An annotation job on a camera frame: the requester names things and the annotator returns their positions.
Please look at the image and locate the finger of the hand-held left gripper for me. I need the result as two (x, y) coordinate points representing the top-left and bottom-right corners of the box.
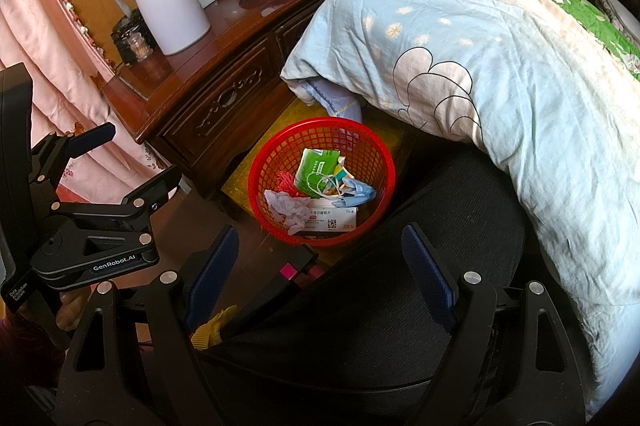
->
(30, 123), (117, 203)
(52, 165), (183, 233)

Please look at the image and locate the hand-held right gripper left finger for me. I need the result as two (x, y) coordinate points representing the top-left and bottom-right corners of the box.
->
(54, 225), (240, 426)

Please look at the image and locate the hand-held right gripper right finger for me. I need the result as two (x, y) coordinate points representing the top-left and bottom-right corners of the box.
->
(401, 222), (587, 426)

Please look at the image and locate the red plastic mesh basket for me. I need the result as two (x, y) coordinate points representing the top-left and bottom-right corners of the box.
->
(247, 116), (397, 248)

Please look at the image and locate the white tissue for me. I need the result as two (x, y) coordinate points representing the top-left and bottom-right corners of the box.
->
(264, 189), (312, 234)

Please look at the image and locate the blue face mask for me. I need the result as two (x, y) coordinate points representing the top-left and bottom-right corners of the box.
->
(330, 176), (377, 209)

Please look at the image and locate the white medicine box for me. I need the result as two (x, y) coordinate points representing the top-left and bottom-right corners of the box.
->
(300, 201), (360, 234)

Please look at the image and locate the person's left hand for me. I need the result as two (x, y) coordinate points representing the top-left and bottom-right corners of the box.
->
(55, 287), (97, 333)

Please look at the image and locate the yellow cloth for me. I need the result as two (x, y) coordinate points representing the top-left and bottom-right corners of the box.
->
(190, 305), (238, 352)

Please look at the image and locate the black office chair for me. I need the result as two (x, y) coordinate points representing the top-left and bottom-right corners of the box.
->
(190, 146), (551, 417)

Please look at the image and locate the pink printed curtain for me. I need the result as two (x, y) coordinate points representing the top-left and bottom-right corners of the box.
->
(0, 0), (171, 207)

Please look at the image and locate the small clear glass jar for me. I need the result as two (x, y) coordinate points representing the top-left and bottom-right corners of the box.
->
(125, 31), (153, 63)

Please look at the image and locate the dark glass jar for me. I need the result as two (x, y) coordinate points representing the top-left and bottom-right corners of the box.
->
(111, 9), (151, 64)

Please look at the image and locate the carved dark wooden dresser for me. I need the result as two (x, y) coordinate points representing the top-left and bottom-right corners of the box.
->
(102, 0), (386, 202)

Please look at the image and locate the blue cloth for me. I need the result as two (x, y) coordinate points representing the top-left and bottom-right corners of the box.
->
(305, 79), (363, 122)

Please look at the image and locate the cartoon printed quilt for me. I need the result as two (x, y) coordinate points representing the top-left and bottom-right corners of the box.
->
(280, 0), (640, 417)

